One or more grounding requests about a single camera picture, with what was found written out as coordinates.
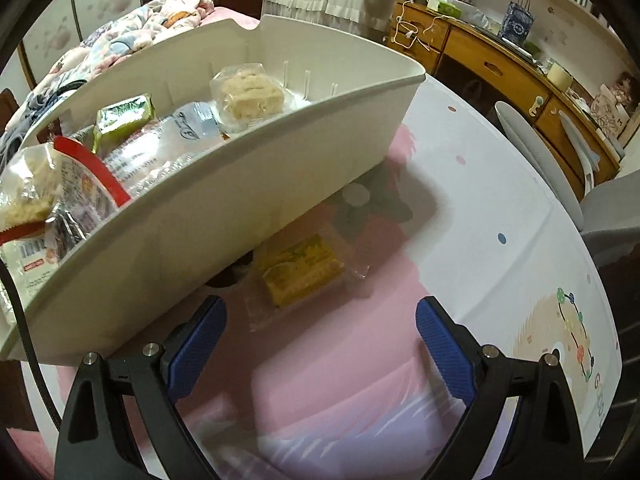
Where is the red edged rice cracker packet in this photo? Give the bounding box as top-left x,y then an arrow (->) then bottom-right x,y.
0,136 -> 133,281

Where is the brown grain cake packet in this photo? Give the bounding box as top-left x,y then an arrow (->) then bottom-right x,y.
97,101 -> 233,196

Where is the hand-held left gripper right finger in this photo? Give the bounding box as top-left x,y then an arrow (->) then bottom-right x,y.
415,295 -> 586,480

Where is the waste bin with bag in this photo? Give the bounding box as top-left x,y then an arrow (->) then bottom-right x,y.
450,77 -> 486,106

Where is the blue patterned gift bag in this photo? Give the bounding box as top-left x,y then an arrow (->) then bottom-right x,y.
497,0 -> 536,46

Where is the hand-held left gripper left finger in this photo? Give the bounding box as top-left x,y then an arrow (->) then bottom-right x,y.
54,295 -> 229,480

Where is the beige tape roll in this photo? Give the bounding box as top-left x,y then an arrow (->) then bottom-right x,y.
546,62 -> 575,92

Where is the silver white snack bag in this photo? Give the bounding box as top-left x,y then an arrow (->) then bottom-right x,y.
45,207 -> 108,263

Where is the white printed cardboard box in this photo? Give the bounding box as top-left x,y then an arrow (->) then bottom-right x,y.
592,87 -> 633,146

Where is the white plastic bin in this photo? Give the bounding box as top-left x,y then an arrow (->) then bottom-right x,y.
0,14 -> 427,366

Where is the cartoon printed tablecloth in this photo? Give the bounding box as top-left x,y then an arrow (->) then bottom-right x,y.
20,77 -> 623,480

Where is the yellow snack packet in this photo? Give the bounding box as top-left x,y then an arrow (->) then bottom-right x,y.
245,232 -> 371,331

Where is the black cable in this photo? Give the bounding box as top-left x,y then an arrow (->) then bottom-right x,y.
0,257 -> 63,431

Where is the clear rice cracker packet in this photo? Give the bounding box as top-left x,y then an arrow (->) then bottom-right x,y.
209,61 -> 293,133

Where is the grey office chair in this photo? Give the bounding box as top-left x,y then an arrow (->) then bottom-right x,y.
494,100 -> 640,268

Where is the white charging cable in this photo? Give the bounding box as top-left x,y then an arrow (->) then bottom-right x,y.
390,0 -> 446,53

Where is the green snack packet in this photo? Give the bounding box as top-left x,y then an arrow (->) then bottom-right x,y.
91,92 -> 157,153

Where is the wooden desk with drawers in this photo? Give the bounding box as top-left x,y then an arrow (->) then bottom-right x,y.
390,0 -> 623,201

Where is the white wardrobe with pink print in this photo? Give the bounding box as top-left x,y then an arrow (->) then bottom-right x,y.
20,0 -> 221,91

